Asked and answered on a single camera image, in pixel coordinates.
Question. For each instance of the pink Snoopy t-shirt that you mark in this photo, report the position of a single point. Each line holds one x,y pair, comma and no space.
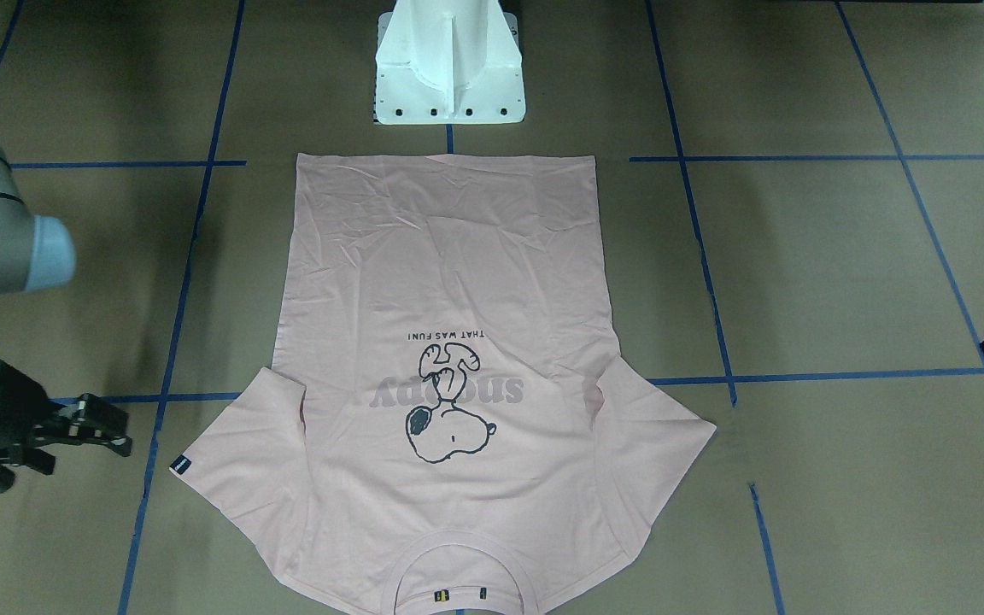
447,422

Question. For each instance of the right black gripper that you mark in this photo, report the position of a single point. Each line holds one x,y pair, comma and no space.
20,400

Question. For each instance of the white camera mast base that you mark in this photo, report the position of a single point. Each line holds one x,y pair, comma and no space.
448,62

